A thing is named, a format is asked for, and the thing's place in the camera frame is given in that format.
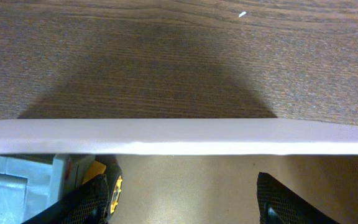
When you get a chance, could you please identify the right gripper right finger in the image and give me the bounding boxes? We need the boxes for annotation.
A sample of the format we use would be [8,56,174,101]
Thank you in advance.
[257,172,337,224]

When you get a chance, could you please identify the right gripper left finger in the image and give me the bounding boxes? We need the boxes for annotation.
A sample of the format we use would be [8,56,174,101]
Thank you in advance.
[24,174,109,224]

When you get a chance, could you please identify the yellow grey dump truck toy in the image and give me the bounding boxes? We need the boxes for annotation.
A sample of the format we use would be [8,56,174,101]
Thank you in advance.
[0,154,123,223]

